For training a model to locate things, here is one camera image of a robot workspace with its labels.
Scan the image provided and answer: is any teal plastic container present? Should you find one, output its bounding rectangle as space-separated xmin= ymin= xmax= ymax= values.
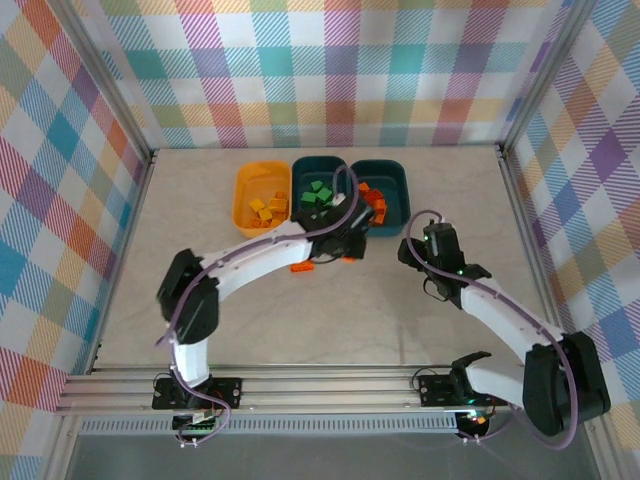
xmin=349 ymin=159 xmax=412 ymax=239
xmin=291 ymin=155 xmax=352 ymax=221

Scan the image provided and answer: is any aluminium side rail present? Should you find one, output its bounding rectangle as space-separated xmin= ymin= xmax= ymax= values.
xmin=497 ymin=142 xmax=576 ymax=371
xmin=89 ymin=147 xmax=161 ymax=374

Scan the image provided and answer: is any yellow plastic container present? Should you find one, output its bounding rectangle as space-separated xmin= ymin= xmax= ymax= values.
xmin=233 ymin=159 xmax=294 ymax=239

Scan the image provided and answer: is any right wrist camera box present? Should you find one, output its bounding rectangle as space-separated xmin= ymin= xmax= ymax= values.
xmin=423 ymin=223 xmax=464 ymax=271

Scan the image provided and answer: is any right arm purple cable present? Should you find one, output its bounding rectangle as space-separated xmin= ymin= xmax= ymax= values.
xmin=404 ymin=210 xmax=584 ymax=449

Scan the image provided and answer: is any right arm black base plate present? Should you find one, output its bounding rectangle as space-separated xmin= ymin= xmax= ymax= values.
xmin=417 ymin=373 xmax=511 ymax=407

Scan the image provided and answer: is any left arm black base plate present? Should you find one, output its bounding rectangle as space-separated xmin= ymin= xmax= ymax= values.
xmin=152 ymin=377 xmax=244 ymax=410

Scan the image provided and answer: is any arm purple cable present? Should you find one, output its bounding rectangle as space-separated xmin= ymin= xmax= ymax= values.
xmin=154 ymin=163 xmax=362 ymax=446
xmin=404 ymin=210 xmax=584 ymax=449

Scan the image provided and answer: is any grey slotted cable duct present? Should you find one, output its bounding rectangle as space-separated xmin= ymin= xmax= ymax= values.
xmin=79 ymin=418 xmax=459 ymax=436

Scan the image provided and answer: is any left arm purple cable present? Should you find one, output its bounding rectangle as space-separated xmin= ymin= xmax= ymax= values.
xmin=154 ymin=163 xmax=362 ymax=446

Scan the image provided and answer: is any aluminium frame post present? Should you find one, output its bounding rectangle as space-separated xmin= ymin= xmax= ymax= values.
xmin=52 ymin=0 xmax=161 ymax=166
xmin=497 ymin=0 xmax=601 ymax=156

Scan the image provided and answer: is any aluminium mounting rail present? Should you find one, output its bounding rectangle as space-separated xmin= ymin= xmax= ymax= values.
xmin=54 ymin=367 xmax=609 ymax=416

